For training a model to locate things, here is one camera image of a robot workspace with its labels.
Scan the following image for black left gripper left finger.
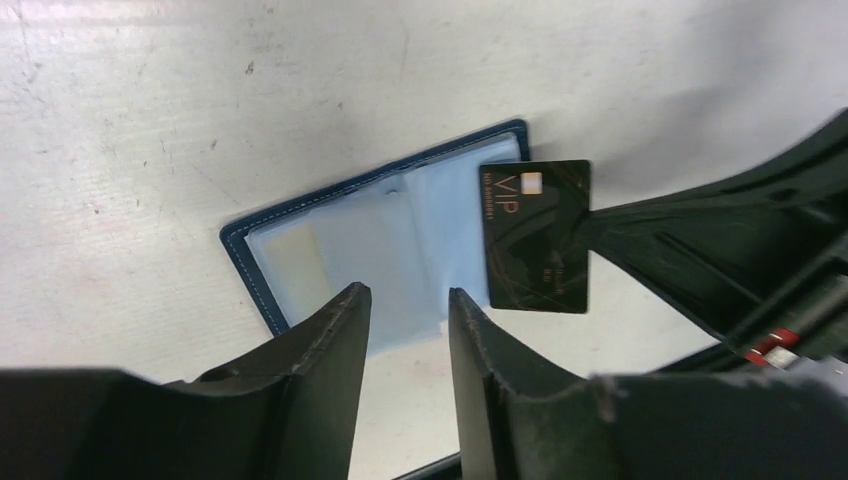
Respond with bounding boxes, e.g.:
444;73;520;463
1;283;372;479

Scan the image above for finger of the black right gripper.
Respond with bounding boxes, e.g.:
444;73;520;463
577;112;847;371

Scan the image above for navy blue card holder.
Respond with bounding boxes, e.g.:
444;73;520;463
219;119;530;354

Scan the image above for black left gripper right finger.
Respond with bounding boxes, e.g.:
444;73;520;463
448;288;847;479

